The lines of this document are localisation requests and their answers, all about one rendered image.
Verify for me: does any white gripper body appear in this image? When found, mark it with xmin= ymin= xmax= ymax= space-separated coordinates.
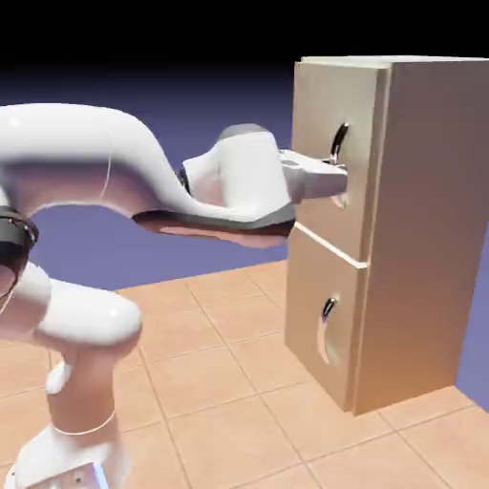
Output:
xmin=292 ymin=149 xmax=350 ymax=202

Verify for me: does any long curved metal handle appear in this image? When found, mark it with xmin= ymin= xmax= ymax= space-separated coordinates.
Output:
xmin=328 ymin=121 xmax=351 ymax=210

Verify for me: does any tall light wood cabinet door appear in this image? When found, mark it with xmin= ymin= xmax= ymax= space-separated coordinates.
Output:
xmin=287 ymin=60 xmax=393 ymax=265

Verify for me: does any light wood cabinet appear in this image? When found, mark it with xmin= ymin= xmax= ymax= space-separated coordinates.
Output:
xmin=284 ymin=55 xmax=489 ymax=417

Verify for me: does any short light wood cabinet door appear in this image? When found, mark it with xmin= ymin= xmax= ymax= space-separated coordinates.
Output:
xmin=284 ymin=227 xmax=369 ymax=413

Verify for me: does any short curved metal handle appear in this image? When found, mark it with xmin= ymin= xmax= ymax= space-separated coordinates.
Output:
xmin=316 ymin=296 xmax=339 ymax=366

